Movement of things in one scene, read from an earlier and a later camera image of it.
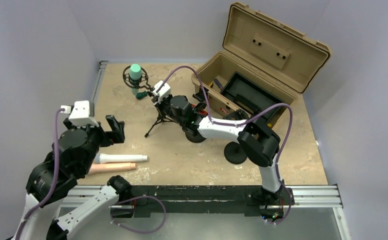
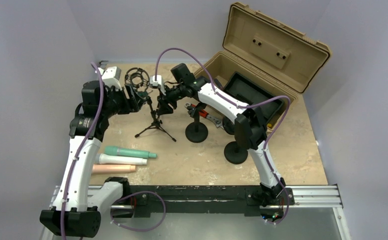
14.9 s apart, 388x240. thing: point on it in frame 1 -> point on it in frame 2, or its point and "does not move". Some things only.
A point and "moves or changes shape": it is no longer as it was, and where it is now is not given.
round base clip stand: (193, 134) does not move
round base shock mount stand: (234, 154) does not move
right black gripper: (160, 105) -> (164, 107)
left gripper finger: (114, 124) -> (133, 96)
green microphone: (135, 73) -> (142, 154)
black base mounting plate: (250, 200) does not move
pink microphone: (103, 167) does not move
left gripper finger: (117, 137) -> (139, 102)
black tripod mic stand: (143, 82) moves or changes shape
